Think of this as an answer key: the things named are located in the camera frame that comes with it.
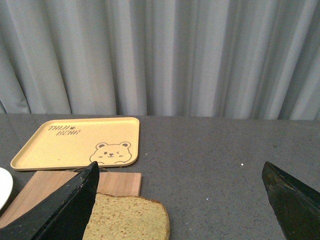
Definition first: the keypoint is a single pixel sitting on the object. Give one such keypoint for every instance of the wooden cutting board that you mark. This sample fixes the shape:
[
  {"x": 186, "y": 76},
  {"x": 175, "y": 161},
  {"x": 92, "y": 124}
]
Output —
[{"x": 43, "y": 183}]

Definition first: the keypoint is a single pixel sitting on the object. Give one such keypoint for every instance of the yellow bear tray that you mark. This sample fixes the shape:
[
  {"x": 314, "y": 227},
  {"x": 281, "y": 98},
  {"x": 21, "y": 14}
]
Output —
[{"x": 76, "y": 143}]

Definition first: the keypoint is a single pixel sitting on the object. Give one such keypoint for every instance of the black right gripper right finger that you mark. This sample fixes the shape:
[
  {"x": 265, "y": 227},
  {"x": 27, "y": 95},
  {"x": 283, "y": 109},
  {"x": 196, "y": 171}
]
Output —
[{"x": 295, "y": 204}]

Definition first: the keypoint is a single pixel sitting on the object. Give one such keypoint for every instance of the white round plate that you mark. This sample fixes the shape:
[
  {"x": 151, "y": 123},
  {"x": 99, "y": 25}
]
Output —
[{"x": 6, "y": 186}]

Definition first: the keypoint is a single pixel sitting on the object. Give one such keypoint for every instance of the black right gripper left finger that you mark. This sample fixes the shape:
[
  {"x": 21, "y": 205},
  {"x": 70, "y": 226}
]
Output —
[{"x": 63, "y": 215}]

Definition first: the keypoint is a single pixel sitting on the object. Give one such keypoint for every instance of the bread slice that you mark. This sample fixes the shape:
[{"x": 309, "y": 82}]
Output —
[{"x": 127, "y": 218}]

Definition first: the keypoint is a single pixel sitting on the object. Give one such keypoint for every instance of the grey curtain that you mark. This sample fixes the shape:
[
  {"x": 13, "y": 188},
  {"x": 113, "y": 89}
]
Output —
[{"x": 238, "y": 59}]

